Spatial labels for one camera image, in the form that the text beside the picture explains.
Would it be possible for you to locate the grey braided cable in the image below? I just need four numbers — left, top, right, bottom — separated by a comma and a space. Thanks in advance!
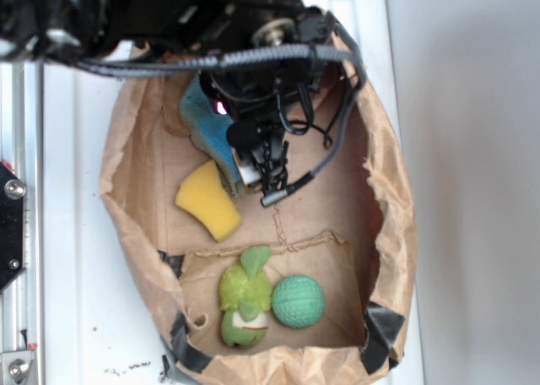
75, 42, 368, 209

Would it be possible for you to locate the green dimpled ball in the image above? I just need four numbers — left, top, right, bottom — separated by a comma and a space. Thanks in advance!
272, 275, 326, 329

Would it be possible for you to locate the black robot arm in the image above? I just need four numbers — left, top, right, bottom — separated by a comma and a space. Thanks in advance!
1, 0, 335, 193

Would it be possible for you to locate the white plastic tray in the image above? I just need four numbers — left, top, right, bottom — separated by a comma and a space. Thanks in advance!
39, 0, 426, 384

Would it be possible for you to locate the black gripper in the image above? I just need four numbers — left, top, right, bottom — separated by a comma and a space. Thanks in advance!
200, 59, 324, 194

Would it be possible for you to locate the light blue cloth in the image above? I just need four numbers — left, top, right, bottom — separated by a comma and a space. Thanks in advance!
179, 75, 246, 198

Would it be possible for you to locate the yellow sponge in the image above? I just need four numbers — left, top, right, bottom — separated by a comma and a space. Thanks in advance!
175, 160, 242, 242

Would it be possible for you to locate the black mounting bracket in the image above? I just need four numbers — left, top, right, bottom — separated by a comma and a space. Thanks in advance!
0, 162, 26, 293

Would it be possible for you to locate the aluminium frame rail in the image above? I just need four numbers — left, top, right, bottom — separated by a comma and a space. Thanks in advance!
1, 63, 45, 384

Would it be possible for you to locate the green plush toy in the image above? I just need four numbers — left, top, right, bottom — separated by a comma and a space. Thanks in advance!
219, 245, 273, 349

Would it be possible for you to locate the brown paper bag tray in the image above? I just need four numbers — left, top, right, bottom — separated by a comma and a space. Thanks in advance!
100, 75, 417, 384

